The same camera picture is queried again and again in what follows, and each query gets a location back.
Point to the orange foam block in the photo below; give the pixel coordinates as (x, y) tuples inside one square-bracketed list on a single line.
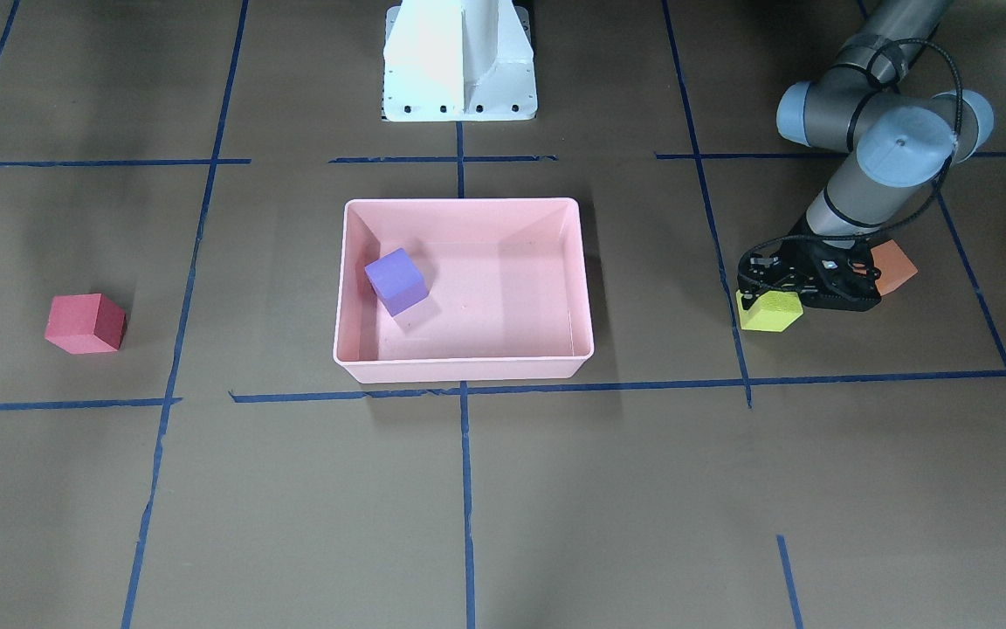
[(895, 267)]

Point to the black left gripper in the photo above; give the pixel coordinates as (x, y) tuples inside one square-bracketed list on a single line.
[(795, 265)]

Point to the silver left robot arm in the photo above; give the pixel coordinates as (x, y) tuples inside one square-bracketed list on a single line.
[(894, 146)]

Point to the white pedestal column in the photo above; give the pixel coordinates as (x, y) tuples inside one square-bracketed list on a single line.
[(459, 61)]

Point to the red foam block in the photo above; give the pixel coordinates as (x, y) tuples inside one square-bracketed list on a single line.
[(83, 324)]

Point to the pink plastic bin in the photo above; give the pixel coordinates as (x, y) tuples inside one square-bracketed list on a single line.
[(507, 291)]

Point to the yellow foam block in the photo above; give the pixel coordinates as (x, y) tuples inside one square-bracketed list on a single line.
[(770, 312)]

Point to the purple foam block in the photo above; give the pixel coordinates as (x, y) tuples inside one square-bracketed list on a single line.
[(397, 282)]

